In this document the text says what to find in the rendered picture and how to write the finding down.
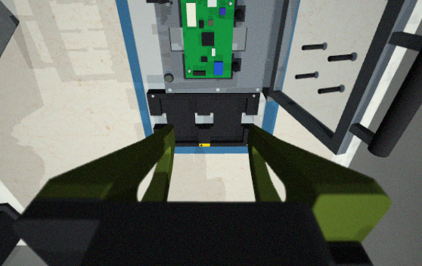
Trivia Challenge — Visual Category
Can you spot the green circuit board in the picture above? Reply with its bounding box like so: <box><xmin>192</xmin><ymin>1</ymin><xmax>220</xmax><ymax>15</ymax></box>
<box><xmin>181</xmin><ymin>0</ymin><xmax>234</xmax><ymax>78</ymax></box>

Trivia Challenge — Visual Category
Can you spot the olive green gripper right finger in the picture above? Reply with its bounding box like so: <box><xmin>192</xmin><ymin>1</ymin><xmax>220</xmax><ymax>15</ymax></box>
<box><xmin>247</xmin><ymin>124</ymin><xmax>392</xmax><ymax>244</ymax></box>

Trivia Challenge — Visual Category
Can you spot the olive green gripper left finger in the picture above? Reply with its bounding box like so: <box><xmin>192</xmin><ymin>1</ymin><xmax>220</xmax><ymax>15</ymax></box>
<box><xmin>32</xmin><ymin>124</ymin><xmax>175</xmax><ymax>201</ymax></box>

